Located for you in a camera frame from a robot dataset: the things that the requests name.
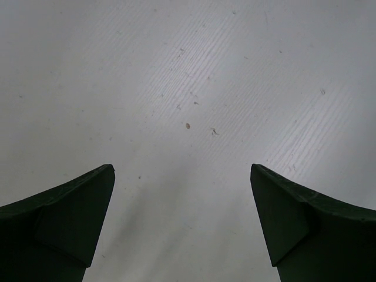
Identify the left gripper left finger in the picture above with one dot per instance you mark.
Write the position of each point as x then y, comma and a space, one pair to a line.
52, 235

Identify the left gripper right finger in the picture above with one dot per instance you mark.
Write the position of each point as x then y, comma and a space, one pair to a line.
310, 236

